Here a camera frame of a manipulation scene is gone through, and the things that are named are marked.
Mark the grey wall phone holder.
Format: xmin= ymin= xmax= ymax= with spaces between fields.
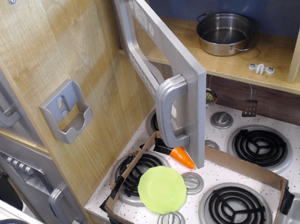
xmin=39 ymin=79 xmax=94 ymax=144

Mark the small centre grey knob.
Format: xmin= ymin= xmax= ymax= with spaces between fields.
xmin=205 ymin=140 xmax=220 ymax=150

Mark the hanging round strainer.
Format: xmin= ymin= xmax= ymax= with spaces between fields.
xmin=205 ymin=88 xmax=218 ymax=106

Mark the grey toy microwave door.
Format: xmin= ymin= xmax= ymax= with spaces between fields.
xmin=112 ymin=0 xmax=207 ymax=168

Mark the back centre grey knob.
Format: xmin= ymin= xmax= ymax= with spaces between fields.
xmin=210 ymin=111 xmax=234 ymax=129

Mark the grey ice dispenser panel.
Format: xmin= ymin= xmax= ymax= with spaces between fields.
xmin=0 ymin=150 xmax=53 ymax=195

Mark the hanging small spatula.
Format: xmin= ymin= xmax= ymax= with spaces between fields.
xmin=242 ymin=99 xmax=258 ymax=117

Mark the white door latch clip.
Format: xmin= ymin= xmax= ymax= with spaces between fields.
xmin=248 ymin=63 xmax=275 ymax=75

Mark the orange toy carrot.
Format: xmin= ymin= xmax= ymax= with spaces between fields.
xmin=170 ymin=147 xmax=195 ymax=169

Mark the stainless steel pot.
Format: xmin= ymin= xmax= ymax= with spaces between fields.
xmin=196 ymin=13 xmax=257 ymax=56

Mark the front right stove burner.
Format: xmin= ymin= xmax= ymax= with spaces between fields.
xmin=198 ymin=183 xmax=273 ymax=224

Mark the front grey stove knob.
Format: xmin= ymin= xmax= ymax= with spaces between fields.
xmin=157 ymin=211 xmax=186 ymax=224

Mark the stove burner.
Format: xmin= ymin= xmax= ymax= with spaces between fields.
xmin=146 ymin=109 xmax=159 ymax=136
xmin=226 ymin=125 xmax=293 ymax=174
xmin=198 ymin=183 xmax=273 ymax=224
xmin=110 ymin=151 xmax=170 ymax=207

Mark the back left stove burner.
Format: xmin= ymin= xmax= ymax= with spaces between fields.
xmin=146 ymin=109 xmax=159 ymax=136

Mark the green plastic plate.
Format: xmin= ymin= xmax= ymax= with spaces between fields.
xmin=138 ymin=166 xmax=187 ymax=215

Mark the back right stove burner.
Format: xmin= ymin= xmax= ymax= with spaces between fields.
xmin=226 ymin=125 xmax=293 ymax=174

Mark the front left stove burner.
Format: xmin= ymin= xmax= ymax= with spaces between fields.
xmin=110 ymin=151 xmax=170 ymax=207

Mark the grey stove knob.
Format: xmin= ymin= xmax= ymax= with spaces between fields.
xmin=182 ymin=172 xmax=204 ymax=196
xmin=157 ymin=211 xmax=186 ymax=224

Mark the lower grey fridge handle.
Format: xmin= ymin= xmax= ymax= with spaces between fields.
xmin=48 ymin=188 xmax=83 ymax=224

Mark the middle grey stove knob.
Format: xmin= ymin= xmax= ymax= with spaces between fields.
xmin=182 ymin=172 xmax=204 ymax=196

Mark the brown cardboard frame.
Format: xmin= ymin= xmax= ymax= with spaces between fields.
xmin=100 ymin=131 xmax=292 ymax=224

